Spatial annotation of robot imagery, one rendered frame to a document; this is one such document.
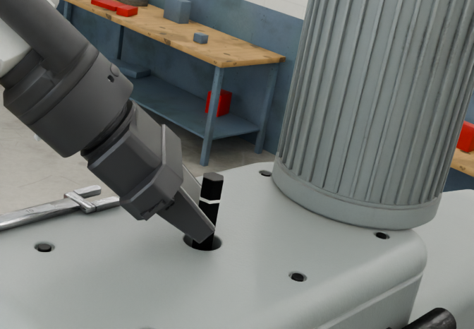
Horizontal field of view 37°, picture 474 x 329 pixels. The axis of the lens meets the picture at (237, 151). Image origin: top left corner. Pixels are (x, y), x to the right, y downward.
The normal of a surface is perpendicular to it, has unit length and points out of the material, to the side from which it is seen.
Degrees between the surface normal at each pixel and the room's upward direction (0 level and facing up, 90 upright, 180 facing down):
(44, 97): 93
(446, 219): 0
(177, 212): 92
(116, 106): 59
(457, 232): 0
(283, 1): 90
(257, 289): 0
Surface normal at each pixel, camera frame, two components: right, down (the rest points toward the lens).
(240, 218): 0.17, -0.92
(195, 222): 0.10, 0.41
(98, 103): 0.50, -0.01
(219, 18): -0.69, 0.14
